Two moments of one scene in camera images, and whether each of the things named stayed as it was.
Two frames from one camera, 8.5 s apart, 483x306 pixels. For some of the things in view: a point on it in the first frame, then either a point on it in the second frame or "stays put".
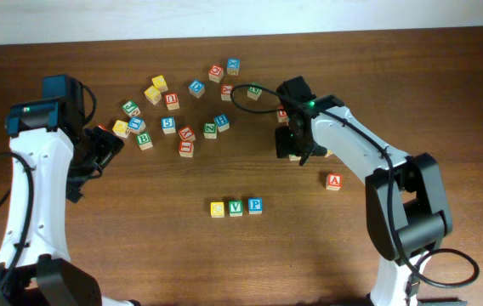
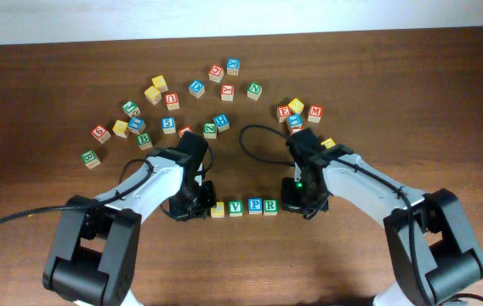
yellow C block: x=217 y=209 stays put
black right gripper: x=299 y=144 -> x=303 y=204
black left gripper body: x=95 y=154 -> x=190 y=206
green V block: x=235 y=208 stays put
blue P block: x=255 y=206 stays put
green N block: x=254 y=93 stays put
